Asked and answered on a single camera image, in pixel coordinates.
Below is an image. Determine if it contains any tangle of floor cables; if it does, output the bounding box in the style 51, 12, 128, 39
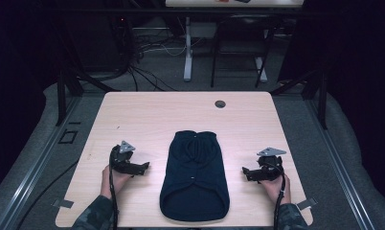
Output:
108, 15, 190, 93

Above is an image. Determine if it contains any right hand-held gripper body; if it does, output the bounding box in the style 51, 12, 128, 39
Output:
257, 147, 287, 182

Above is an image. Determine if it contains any black metal frame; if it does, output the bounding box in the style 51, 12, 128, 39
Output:
53, 7, 328, 130

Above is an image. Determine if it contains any person's right hand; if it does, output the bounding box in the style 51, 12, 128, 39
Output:
260, 173, 292, 206

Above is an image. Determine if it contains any white desk with white legs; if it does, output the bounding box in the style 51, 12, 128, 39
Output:
165, 0, 306, 83

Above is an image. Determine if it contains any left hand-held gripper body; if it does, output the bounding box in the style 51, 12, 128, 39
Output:
109, 140, 141, 175

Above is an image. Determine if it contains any person's left hand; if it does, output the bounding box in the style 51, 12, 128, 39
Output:
100, 165, 133, 200

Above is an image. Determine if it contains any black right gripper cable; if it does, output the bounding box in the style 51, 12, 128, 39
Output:
272, 162, 286, 230

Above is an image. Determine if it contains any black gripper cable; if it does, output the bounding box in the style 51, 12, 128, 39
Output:
108, 147, 119, 230
272, 162, 286, 230

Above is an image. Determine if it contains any dark navy sleeveless garment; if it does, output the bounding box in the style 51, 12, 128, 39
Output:
159, 129, 231, 222

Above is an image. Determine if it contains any aluminium floor rail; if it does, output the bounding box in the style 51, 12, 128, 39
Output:
0, 95, 83, 230
305, 95, 376, 230

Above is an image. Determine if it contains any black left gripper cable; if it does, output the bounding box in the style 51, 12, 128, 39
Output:
108, 147, 119, 230

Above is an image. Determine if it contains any black metal chair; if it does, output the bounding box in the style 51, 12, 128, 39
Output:
210, 14, 275, 89

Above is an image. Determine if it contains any grey tape piece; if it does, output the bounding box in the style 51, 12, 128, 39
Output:
295, 196, 319, 212

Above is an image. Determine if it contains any thin black floor cable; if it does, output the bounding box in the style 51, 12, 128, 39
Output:
15, 158, 80, 230

